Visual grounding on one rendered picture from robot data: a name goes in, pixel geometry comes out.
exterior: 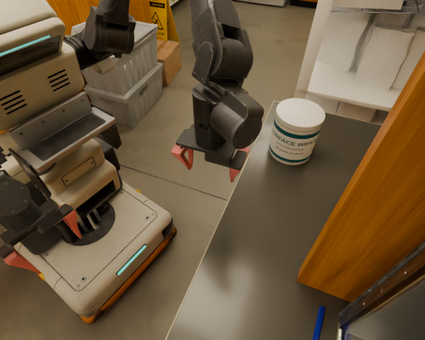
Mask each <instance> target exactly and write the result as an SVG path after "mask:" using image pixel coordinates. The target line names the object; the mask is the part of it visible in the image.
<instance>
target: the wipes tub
mask: <svg viewBox="0 0 425 340"><path fill-rule="evenodd" d="M324 119H325V112H324V110H323V109H322V107H320V106H319V105H317V104H316V103H314V102H312V101H309V100H306V99H303V98H289V99H286V100H284V101H281V102H280V103H279V104H278V105H277V109H276V113H275V118H274V122H273V128H272V132H271V138H270V142H269V152H270V154H271V155H272V157H273V158H274V159H276V160H277V161H279V162H281V163H284V164H286V165H301V164H303V163H305V162H306V161H307V160H308V159H309V158H310V156H311V154H312V151H313V149H314V146H315V144H316V141H317V138H318V135H319V133H320V130H321V127H322V125H323V122H324Z"/></svg>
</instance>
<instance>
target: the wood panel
mask: <svg viewBox="0 0 425 340"><path fill-rule="evenodd" d="M424 240H425V51H424V53H423V54H422V56H421V58H420V60H419V62H418V63H417V65H416V67H415V68H414V70H413V72H412V74H411V76H410V77H409V79H408V81H407V82H406V84H405V86H404V87H403V90H402V91H401V93H400V95H399V96H398V98H397V100H396V101H395V104H394V105H393V107H392V109H391V110H390V112H389V114H388V115H387V118H386V119H385V121H384V123H383V124H382V126H381V127H380V129H379V131H378V133H377V135H376V136H375V138H374V140H373V141H372V143H371V145H370V147H369V149H368V150H367V152H366V154H365V155H364V158H363V159H362V161H361V163H360V164H359V166H358V168H357V169H356V172H355V173H354V175H353V177H352V178H351V180H350V182H349V183H348V185H347V187H346V189H345V191H344V192H343V194H342V196H341V197H340V199H339V201H338V203H337V204H336V206H335V208H334V209H333V211H332V213H331V215H330V217H329V218H328V220H327V222H326V223H325V225H324V227H323V228H322V231H321V232H320V234H319V236H318V237H317V239H316V241H315V242H314V245H313V246H312V248H311V250H310V251H309V253H308V255H307V257H306V259H305V260H304V262H303V264H302V265H301V267H300V269H299V273H298V277H297V282H299V283H303V284H304V285H307V286H310V287H313V288H315V289H318V290H321V291H323V292H326V293H329V294H331V295H334V296H336V297H338V298H341V299H344V300H347V301H349V302H353V301H354V300H355V299H356V298H357V297H358V296H359V295H361V294H362V293H363V292H364V291H366V290H367V288H369V287H370V286H371V285H372V284H373V283H375V282H376V281H377V280H378V279H380V278H381V277H382V276H383V275H384V274H385V273H386V272H388V271H389V270H390V269H391V268H393V267H394V266H395V265H396V264H397V263H398V262H399V261H400V260H402V259H403V258H404V257H405V256H407V255H408V254H409V253H410V252H411V251H412V250H413V249H415V248H416V247H417V246H418V245H420V244H421V243H422V242H423V241H424Z"/></svg>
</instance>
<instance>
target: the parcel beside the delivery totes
mask: <svg viewBox="0 0 425 340"><path fill-rule="evenodd" d="M157 62H158V63H163V69H162V86H167V87H168V86H169V85H170V83H171V82H172V80H173V79H174V77H175V76H176V75H177V73H178V72H179V70H180V69H181V55H180V47H179V42H171V41H165V40H157Z"/></svg>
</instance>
